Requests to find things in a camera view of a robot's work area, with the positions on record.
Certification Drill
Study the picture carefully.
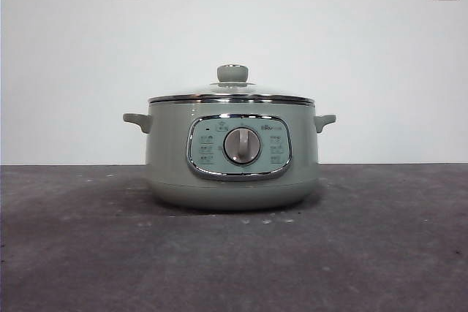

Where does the glass lid with green knob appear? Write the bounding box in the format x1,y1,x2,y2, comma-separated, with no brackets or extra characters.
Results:
148,64,315,105

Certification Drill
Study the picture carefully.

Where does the sage green electric pot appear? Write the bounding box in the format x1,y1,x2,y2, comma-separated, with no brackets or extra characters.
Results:
122,102,337,211

